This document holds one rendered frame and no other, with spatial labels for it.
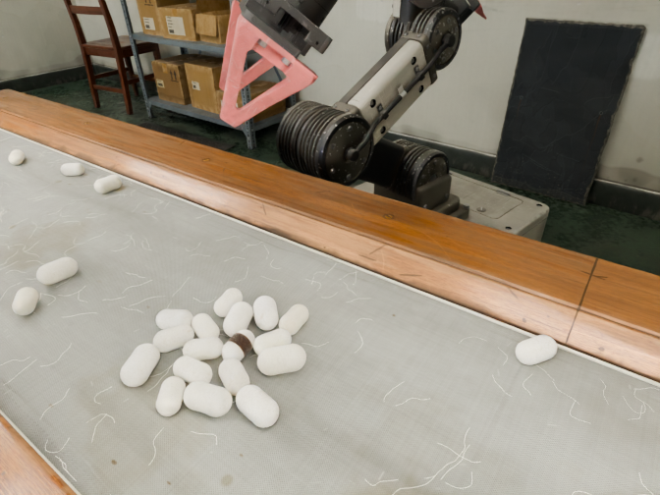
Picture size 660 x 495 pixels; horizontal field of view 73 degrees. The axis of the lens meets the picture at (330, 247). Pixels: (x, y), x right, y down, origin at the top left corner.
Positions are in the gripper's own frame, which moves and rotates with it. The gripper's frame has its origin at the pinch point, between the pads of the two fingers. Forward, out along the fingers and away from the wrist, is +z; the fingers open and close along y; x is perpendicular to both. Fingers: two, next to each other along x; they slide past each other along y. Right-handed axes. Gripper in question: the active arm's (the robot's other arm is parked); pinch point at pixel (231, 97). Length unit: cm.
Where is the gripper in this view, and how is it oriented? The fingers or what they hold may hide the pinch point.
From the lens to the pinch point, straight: 42.9
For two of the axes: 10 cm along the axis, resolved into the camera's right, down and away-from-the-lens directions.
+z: -6.1, 7.2, 3.3
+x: -7.7, -4.3, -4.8
